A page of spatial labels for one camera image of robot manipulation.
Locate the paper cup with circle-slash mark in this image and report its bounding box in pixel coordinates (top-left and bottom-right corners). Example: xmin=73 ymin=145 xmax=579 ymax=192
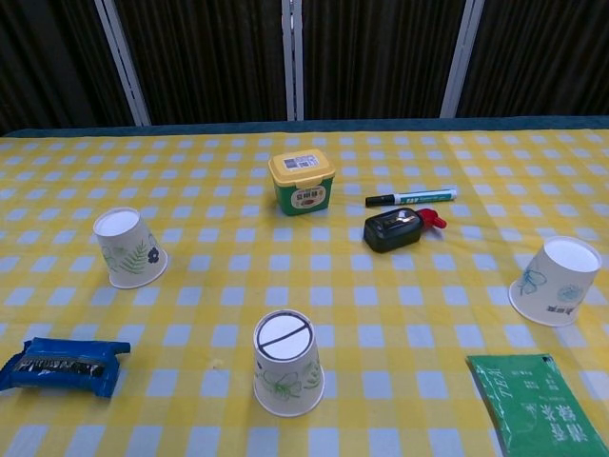
xmin=252 ymin=309 xmax=326 ymax=419

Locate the teal table cover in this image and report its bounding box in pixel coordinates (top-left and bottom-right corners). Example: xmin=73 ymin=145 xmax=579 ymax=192
xmin=0 ymin=115 xmax=609 ymax=139

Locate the green tea sachet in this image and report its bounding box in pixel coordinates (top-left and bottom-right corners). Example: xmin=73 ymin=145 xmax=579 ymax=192
xmin=464 ymin=352 xmax=609 ymax=457

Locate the yellow checkered tablecloth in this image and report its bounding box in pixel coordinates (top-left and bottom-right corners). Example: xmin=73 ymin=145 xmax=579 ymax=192
xmin=0 ymin=129 xmax=609 ymax=457

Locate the blue snack packet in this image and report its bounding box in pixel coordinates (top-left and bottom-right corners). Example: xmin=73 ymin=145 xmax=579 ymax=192
xmin=0 ymin=336 xmax=131 ymax=400

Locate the black bottle with red cap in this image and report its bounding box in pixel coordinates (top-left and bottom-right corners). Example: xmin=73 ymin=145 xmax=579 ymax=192
xmin=363 ymin=207 xmax=449 ymax=254

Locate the white screen post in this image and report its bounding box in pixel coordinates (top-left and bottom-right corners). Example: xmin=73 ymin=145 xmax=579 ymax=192
xmin=439 ymin=0 xmax=486 ymax=119
xmin=281 ymin=0 xmax=305 ymax=122
xmin=93 ymin=0 xmax=152 ymax=128

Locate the green tub with yellow lid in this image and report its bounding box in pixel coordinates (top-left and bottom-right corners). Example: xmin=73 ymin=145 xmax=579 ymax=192
xmin=267 ymin=148 xmax=337 ymax=217

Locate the white marker with black cap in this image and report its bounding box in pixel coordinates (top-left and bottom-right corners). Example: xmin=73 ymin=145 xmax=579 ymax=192
xmin=364 ymin=187 xmax=459 ymax=209

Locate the dark ribbed screen panel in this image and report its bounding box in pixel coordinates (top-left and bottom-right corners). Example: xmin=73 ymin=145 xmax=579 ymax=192
xmin=0 ymin=0 xmax=139 ymax=134
xmin=302 ymin=0 xmax=466 ymax=120
xmin=457 ymin=0 xmax=609 ymax=118
xmin=116 ymin=0 xmax=290 ymax=126

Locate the paper cup with blue print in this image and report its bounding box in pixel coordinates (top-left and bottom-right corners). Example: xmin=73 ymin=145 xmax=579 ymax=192
xmin=508 ymin=235 xmax=603 ymax=328

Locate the paper cup with fern print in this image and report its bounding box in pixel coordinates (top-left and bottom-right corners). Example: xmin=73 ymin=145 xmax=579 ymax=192
xmin=92 ymin=207 xmax=169 ymax=289

